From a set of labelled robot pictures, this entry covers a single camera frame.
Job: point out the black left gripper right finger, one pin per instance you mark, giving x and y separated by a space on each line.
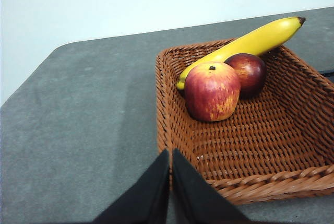
198 198

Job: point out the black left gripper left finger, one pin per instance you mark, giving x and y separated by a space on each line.
143 198

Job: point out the brown wicker basket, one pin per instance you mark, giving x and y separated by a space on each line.
261 140

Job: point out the red yellow apple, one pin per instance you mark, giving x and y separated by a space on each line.
211 93

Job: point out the dark red plum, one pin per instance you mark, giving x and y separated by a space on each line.
250 77

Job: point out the yellow banana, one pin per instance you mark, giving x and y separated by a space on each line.
261 38

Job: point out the dark rectangular tray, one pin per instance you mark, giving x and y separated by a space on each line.
328 73

